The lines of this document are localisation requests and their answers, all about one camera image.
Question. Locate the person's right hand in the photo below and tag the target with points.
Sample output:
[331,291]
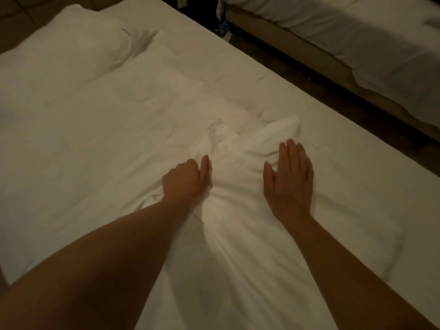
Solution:
[292,192]

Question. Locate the person's left hand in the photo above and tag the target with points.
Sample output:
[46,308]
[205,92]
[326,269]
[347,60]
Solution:
[182,183]

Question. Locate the person's right little finger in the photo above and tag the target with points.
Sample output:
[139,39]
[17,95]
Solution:
[309,170]

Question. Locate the person's left thumb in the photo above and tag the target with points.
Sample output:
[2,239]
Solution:
[205,167]

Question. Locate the person's right thumb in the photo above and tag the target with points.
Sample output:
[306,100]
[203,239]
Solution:
[268,179]

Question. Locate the person's right middle finger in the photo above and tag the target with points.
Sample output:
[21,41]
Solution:
[292,152]

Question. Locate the white duvet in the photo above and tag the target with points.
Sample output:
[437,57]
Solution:
[103,133]

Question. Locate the person's left forearm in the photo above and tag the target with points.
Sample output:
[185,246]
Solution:
[96,268]

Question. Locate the person's right forearm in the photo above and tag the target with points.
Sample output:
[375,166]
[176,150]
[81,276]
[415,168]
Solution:
[347,278]

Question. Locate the white fitted bed sheet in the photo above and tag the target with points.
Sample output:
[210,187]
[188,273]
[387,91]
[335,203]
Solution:
[343,133]

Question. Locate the beige bed base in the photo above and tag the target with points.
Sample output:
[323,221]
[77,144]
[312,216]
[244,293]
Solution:
[309,53]

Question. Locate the blue and white crumpled bag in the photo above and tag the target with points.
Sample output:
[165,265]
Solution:
[225,30]

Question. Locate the white sheet of neighbouring bed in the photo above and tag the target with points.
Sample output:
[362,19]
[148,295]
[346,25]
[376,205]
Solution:
[378,37]

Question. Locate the white pillow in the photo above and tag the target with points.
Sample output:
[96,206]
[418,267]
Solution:
[68,41]

